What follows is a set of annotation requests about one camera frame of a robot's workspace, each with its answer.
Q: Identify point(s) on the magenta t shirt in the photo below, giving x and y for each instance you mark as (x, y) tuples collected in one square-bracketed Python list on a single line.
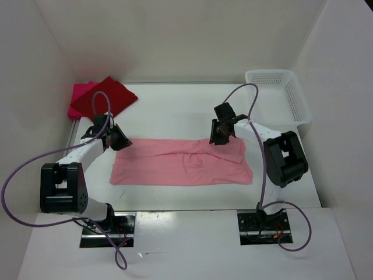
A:
[(79, 90)]

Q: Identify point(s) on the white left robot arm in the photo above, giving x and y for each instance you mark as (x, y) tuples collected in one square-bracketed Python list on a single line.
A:
[(63, 188)]

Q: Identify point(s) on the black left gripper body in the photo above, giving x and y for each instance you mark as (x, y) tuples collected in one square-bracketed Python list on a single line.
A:
[(114, 133)]

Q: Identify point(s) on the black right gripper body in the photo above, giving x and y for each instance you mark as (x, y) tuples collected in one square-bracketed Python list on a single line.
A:
[(220, 131)]

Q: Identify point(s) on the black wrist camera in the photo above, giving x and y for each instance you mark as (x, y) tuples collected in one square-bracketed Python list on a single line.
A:
[(100, 121), (224, 112)]

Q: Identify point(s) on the white perforated plastic basket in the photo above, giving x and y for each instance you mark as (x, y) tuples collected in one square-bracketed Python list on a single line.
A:
[(281, 100)]

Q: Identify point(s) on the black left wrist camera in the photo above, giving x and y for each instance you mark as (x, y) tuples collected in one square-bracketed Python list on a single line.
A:
[(100, 121)]

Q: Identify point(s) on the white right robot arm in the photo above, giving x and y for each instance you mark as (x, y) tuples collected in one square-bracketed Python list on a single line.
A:
[(283, 157)]

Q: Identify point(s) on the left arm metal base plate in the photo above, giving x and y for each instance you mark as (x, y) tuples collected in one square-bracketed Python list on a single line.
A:
[(121, 232)]

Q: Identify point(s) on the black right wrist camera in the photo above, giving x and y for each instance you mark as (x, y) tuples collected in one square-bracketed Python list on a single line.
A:
[(224, 112)]

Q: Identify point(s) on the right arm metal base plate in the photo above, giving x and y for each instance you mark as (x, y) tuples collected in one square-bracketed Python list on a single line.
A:
[(252, 232)]

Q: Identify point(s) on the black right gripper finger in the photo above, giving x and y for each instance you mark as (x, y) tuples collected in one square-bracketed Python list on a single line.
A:
[(223, 140), (214, 135)]

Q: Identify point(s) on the light pink t shirt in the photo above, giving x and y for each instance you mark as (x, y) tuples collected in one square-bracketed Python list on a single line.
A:
[(181, 162)]

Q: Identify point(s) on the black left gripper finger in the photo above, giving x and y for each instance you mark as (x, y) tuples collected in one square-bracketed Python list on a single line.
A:
[(122, 139), (121, 144)]

